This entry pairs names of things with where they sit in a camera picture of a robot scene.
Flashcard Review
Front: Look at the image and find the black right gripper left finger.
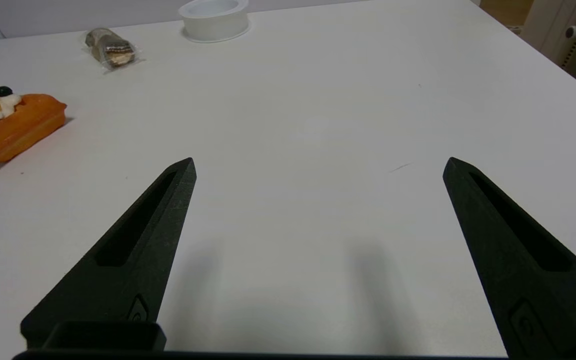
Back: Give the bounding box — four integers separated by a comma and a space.
20, 158, 197, 349

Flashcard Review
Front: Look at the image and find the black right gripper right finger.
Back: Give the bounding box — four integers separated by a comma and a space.
442, 157, 576, 360

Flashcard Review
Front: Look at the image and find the orange toy waffle with fruit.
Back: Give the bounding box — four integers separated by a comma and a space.
0, 84, 68, 164

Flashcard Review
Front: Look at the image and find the wrapped chocolate cookie snack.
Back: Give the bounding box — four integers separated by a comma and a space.
84, 28, 145, 75

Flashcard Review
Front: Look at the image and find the white round shallow container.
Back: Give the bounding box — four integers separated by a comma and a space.
178, 0, 251, 44

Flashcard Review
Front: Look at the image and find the white side shelf cart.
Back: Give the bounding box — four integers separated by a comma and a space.
518, 0, 576, 101

